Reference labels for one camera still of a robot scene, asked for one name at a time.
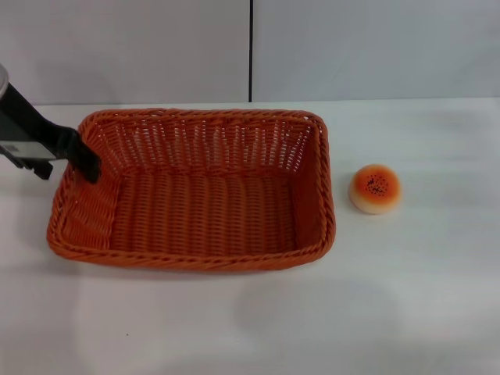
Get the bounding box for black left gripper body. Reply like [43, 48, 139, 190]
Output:
[0, 81, 76, 170]

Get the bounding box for orange woven plastic basket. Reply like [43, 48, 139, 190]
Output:
[45, 108, 338, 273]

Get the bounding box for round sesame bread bun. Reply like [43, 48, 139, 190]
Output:
[348, 164, 402, 216]

